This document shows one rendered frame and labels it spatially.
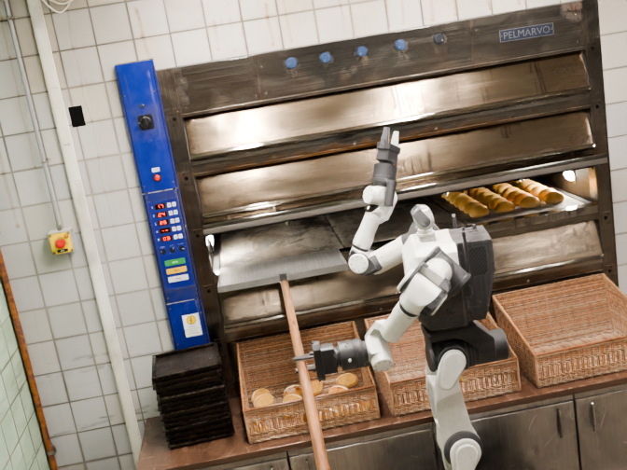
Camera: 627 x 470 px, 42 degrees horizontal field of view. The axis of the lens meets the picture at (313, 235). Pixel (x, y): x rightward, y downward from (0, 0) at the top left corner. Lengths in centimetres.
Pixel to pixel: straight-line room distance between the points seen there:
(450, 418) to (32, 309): 189
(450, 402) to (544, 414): 70
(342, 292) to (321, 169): 57
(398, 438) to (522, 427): 52
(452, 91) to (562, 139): 56
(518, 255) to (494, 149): 51
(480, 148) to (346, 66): 71
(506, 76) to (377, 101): 59
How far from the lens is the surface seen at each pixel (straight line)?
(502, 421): 354
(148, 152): 357
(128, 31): 358
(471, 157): 375
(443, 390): 295
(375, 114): 362
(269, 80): 358
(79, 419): 398
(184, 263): 365
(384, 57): 364
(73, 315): 380
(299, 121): 359
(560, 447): 369
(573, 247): 400
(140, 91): 355
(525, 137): 383
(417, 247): 277
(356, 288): 376
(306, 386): 233
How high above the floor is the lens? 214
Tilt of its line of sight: 14 degrees down
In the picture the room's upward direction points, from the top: 9 degrees counter-clockwise
